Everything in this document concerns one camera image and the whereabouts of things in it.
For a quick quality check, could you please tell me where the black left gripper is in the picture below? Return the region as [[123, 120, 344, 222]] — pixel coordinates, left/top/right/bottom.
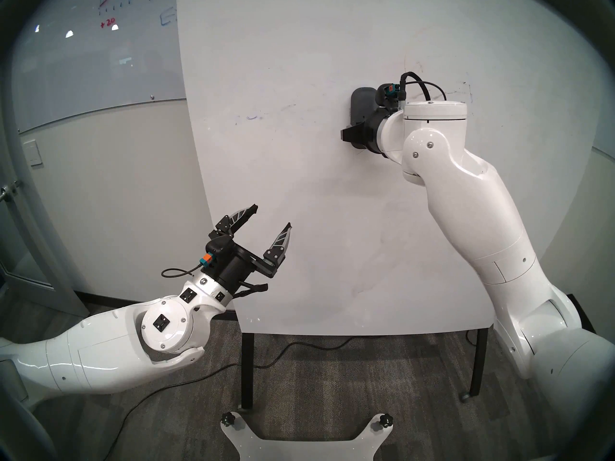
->
[[208, 204, 293, 300]]

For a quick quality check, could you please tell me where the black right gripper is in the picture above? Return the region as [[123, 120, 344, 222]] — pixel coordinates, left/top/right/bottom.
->
[[340, 110, 392, 156]]

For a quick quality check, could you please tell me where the grey whiteboard eraser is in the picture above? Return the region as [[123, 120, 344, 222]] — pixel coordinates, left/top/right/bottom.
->
[[350, 87, 380, 127]]

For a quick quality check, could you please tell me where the large white freestanding whiteboard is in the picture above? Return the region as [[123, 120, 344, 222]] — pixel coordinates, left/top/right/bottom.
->
[[175, 0, 613, 338]]

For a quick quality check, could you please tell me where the black whiteboard stand leg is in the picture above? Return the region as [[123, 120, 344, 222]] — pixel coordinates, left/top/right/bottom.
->
[[461, 327, 491, 402], [240, 333, 255, 410]]

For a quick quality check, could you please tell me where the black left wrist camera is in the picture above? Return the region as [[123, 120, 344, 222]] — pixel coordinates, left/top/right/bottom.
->
[[204, 237, 236, 269]]

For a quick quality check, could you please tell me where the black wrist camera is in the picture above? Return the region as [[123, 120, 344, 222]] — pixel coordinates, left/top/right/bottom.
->
[[375, 83, 404, 114], [204, 237, 236, 269]]

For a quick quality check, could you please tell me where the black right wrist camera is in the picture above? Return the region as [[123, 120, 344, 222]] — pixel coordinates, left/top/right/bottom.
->
[[375, 83, 404, 114]]

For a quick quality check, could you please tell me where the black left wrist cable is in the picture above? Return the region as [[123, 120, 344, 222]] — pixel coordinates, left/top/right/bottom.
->
[[161, 261, 207, 279]]

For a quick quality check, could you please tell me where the black wall baseboard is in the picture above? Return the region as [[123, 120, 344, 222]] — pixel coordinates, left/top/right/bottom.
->
[[567, 294, 599, 333], [72, 290, 237, 321]]

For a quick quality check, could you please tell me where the long black floor cable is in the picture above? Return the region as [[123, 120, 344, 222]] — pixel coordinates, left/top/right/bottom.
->
[[101, 338, 358, 461]]

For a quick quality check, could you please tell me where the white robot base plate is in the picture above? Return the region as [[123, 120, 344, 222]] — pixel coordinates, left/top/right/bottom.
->
[[220, 412, 394, 461]]

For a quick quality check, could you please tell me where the wall glass board with graphs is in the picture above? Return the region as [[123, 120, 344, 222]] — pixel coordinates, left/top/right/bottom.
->
[[10, 0, 186, 134]]

